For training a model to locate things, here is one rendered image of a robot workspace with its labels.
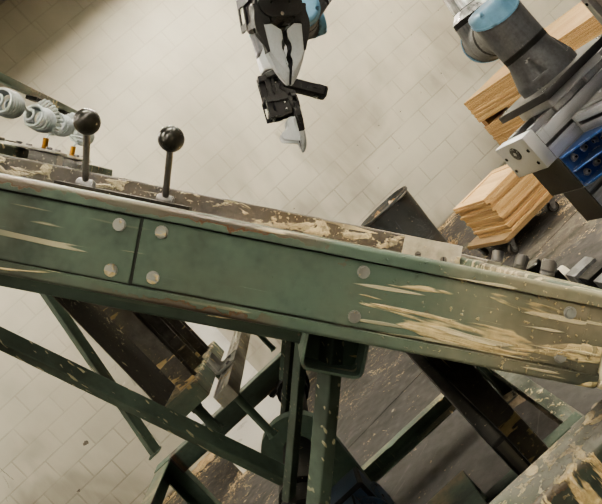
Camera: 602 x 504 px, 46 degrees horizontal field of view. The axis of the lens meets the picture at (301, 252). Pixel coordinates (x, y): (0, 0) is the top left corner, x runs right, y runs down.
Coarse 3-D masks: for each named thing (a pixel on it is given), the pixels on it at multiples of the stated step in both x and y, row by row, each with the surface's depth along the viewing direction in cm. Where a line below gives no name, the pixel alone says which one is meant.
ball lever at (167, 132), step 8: (168, 128) 99; (176, 128) 99; (160, 136) 99; (168, 136) 98; (176, 136) 98; (160, 144) 99; (168, 144) 98; (176, 144) 99; (168, 152) 101; (168, 160) 101; (168, 168) 102; (168, 176) 103; (168, 184) 104; (168, 192) 104; (160, 200) 105; (168, 200) 105
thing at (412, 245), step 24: (0, 168) 143; (24, 168) 144; (48, 168) 144; (72, 168) 144; (120, 192) 145; (144, 192) 145; (192, 192) 145; (240, 216) 146; (264, 216) 146; (288, 216) 146; (312, 216) 147; (360, 240) 147; (384, 240) 147; (408, 240) 147; (432, 240) 148
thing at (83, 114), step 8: (80, 112) 98; (88, 112) 98; (96, 112) 99; (80, 120) 98; (88, 120) 98; (96, 120) 98; (80, 128) 98; (88, 128) 98; (96, 128) 99; (88, 136) 100; (88, 144) 101; (88, 152) 102; (88, 160) 102; (88, 168) 103; (88, 176) 104; (80, 184) 104; (88, 184) 104
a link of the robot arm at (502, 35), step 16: (496, 0) 160; (512, 0) 161; (480, 16) 162; (496, 16) 160; (512, 16) 160; (528, 16) 161; (480, 32) 165; (496, 32) 162; (512, 32) 161; (528, 32) 160; (480, 48) 172; (496, 48) 165; (512, 48) 162
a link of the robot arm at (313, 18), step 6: (306, 0) 160; (312, 0) 160; (318, 0) 162; (324, 0) 163; (330, 0) 165; (306, 6) 160; (312, 6) 160; (318, 6) 161; (324, 6) 164; (312, 12) 160; (318, 12) 161; (312, 18) 161; (318, 18) 165; (312, 24) 164; (312, 30) 171
